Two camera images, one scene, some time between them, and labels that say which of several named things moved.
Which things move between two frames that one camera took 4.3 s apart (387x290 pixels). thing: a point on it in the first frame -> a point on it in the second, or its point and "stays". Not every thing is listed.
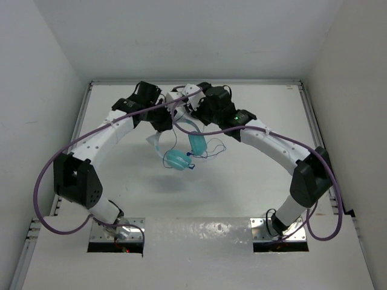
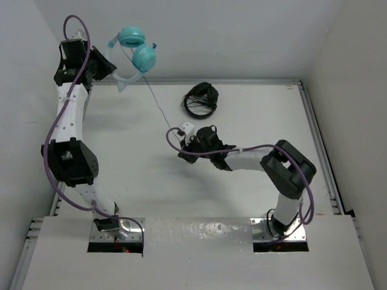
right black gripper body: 207,112 -> 195,145
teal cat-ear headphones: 179,160 -> 131,56
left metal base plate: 126,237 stays
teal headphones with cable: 175,139 -> 153,95
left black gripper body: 157,116 -> 97,67
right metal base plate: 266,238 stays
